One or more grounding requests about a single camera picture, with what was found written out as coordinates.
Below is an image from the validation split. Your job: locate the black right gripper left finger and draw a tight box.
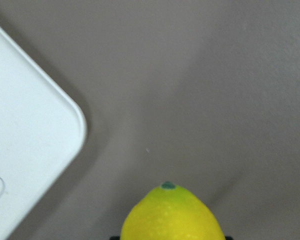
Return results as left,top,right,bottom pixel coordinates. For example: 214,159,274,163
109,236,120,240

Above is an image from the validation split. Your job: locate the white rabbit tray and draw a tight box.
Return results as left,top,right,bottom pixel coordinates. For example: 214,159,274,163
0,27,87,240

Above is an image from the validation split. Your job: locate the yellow lemon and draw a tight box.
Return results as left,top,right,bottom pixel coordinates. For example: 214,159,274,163
120,181,226,240

